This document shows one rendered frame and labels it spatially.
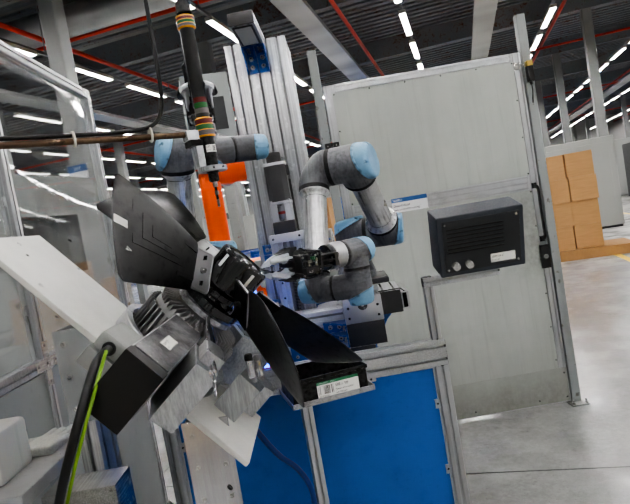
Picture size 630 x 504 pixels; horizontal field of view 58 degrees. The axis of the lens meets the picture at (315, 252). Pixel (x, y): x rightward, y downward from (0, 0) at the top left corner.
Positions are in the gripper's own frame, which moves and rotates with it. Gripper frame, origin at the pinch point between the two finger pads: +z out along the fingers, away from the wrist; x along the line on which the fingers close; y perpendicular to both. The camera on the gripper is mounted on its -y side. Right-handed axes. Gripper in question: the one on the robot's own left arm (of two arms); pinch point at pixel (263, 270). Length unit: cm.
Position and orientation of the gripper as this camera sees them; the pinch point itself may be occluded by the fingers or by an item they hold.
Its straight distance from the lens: 146.6
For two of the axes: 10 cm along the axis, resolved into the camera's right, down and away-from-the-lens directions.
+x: 1.1, 9.8, 1.5
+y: 6.2, 0.5, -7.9
